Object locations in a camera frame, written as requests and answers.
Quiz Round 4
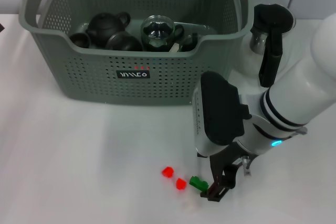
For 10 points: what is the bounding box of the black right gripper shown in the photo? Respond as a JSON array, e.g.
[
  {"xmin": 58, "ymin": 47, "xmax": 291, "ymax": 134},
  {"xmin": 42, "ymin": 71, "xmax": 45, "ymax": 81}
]
[{"xmin": 200, "ymin": 143, "xmax": 246, "ymax": 203}]

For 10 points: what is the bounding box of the bright red stepped brick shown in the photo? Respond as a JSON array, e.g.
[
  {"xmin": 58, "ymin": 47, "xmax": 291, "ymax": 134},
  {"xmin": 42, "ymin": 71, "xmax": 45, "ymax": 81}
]
[{"xmin": 161, "ymin": 166, "xmax": 174, "ymax": 178}]

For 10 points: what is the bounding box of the glass pitcher black handle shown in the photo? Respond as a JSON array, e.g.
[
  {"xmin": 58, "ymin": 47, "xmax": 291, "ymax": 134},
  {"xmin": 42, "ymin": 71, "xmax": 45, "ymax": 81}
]
[{"xmin": 235, "ymin": 3, "xmax": 297, "ymax": 88}]

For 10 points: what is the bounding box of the black clay teapot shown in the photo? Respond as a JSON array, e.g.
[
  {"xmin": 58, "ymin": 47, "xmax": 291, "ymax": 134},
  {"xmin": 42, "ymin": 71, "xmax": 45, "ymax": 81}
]
[{"xmin": 86, "ymin": 11, "xmax": 131, "ymax": 48}]

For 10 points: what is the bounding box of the small black clay teacup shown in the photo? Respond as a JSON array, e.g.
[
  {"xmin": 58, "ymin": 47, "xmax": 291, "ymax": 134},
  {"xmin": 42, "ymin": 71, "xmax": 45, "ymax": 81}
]
[{"xmin": 69, "ymin": 32, "xmax": 92, "ymax": 49}]

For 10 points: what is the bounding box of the dark green brick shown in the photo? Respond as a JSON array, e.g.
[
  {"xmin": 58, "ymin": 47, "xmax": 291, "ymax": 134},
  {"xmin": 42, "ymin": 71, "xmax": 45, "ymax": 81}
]
[{"xmin": 188, "ymin": 175, "xmax": 210, "ymax": 192}]

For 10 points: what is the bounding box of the grey perforated storage bin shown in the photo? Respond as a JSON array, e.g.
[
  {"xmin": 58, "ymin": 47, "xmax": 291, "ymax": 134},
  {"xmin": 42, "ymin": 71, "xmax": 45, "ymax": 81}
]
[{"xmin": 17, "ymin": 0, "xmax": 254, "ymax": 106}]

